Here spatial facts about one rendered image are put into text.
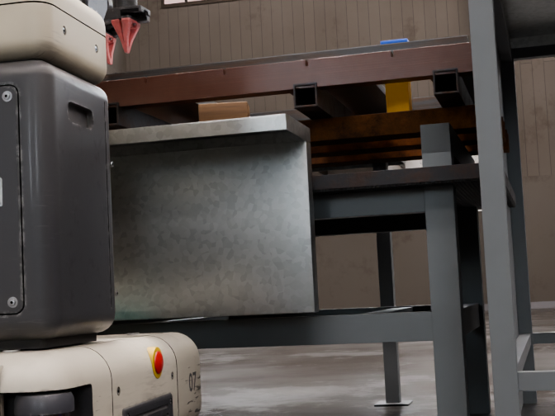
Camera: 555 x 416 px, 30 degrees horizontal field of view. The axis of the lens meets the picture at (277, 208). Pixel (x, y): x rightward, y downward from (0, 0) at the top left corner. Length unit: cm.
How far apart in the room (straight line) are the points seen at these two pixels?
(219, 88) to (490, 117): 69
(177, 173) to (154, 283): 24
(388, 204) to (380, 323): 25
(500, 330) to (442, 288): 41
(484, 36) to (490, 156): 20
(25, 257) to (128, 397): 28
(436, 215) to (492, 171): 41
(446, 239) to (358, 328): 26
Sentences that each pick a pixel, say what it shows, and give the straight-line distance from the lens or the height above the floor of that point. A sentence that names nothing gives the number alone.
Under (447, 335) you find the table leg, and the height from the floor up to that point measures 24.
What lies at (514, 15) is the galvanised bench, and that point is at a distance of 285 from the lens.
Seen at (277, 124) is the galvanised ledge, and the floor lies 66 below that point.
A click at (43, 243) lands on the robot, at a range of 144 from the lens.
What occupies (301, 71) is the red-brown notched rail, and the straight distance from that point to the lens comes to 217.
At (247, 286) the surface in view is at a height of 36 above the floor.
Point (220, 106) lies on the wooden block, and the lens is 208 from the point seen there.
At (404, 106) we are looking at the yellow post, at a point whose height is 74.
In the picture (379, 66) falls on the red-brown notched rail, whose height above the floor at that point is 80.
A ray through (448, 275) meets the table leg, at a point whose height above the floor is 36.
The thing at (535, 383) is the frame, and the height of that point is 18.
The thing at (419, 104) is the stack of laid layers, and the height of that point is 83.
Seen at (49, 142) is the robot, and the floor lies 57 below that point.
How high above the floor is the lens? 34
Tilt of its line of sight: 5 degrees up
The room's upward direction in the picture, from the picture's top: 3 degrees counter-clockwise
